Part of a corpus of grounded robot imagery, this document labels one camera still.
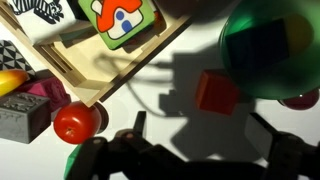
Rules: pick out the dark blue block in bowl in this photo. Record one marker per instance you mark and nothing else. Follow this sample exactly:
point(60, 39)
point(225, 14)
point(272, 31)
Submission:
point(258, 47)

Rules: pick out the yellow ball in bowl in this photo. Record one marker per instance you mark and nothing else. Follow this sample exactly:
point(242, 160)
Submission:
point(299, 33)

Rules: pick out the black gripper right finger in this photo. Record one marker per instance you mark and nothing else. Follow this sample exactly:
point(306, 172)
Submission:
point(261, 134)

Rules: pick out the grey embossed block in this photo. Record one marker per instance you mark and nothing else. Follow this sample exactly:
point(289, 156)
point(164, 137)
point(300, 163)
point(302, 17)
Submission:
point(23, 116)

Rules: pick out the red tomato toy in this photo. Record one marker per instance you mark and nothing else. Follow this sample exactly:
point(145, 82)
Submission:
point(75, 122)

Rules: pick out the light wooden tray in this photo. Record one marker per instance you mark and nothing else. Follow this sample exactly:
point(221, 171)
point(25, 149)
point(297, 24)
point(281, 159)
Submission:
point(91, 70)

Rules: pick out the green translucent bowl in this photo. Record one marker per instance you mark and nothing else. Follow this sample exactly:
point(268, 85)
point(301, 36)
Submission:
point(297, 74)

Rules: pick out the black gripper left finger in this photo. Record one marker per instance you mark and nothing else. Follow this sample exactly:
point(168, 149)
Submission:
point(139, 125)

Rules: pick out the zebra picture block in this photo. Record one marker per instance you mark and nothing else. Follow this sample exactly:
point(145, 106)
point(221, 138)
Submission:
point(43, 20)

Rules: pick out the green house picture block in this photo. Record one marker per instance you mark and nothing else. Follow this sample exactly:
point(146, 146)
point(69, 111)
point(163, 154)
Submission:
point(118, 21)

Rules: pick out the orange red block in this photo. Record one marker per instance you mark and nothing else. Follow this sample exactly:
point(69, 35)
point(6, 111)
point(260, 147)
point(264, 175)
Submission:
point(216, 93)

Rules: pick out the black white patterned cube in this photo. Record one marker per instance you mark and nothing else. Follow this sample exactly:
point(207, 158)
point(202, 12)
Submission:
point(11, 58)

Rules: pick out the pink magenta block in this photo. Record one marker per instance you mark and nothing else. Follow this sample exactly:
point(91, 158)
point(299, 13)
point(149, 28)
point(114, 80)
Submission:
point(52, 88)

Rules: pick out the yellow banana toy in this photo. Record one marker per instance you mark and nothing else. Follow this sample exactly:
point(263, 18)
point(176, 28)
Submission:
point(11, 79)

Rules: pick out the dark red ball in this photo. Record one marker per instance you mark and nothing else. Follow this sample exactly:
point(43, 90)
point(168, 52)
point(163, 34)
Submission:
point(303, 101)

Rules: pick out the green flat block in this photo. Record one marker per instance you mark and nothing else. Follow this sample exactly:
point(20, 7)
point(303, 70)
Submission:
point(70, 160)

